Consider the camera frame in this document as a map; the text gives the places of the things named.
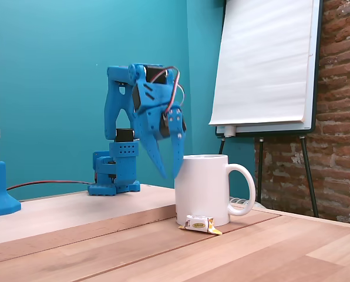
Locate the flipchart easel stand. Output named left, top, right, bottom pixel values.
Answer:
left=208, top=0, right=324, bottom=219

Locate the red white black servo wire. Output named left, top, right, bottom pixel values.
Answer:
left=150, top=66, right=186, bottom=115

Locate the white flipchart paper pad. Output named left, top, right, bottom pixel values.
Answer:
left=208, top=0, right=315, bottom=127

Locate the white yellow sweet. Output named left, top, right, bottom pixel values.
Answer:
left=177, top=214, right=224, bottom=236

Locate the white ceramic mug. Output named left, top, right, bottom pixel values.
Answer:
left=174, top=154, right=257, bottom=227

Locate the red black supply wire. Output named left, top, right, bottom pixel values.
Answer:
left=6, top=180, right=95, bottom=192

